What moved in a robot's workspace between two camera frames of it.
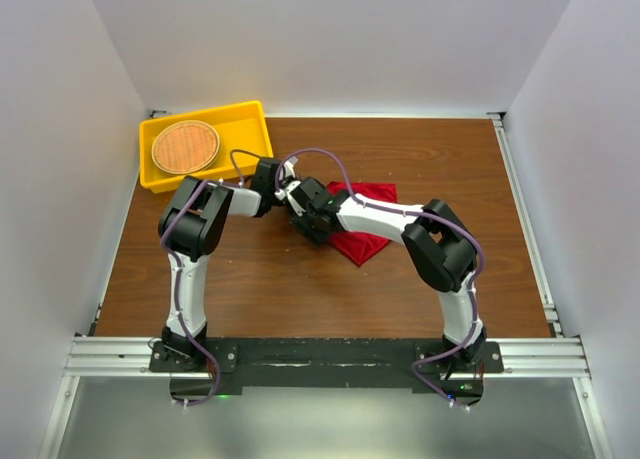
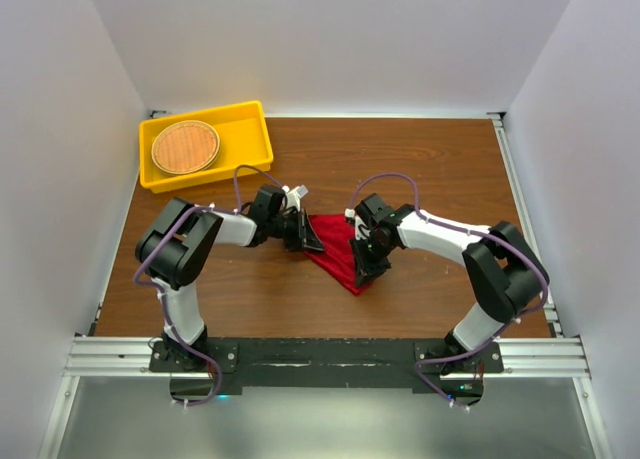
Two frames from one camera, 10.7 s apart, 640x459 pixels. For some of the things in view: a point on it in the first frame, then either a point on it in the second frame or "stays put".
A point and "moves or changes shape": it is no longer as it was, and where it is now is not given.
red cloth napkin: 360,247 moves or changes shape
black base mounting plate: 235,365 stays put
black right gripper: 316,237 -> 367,271
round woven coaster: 185,147 stays put
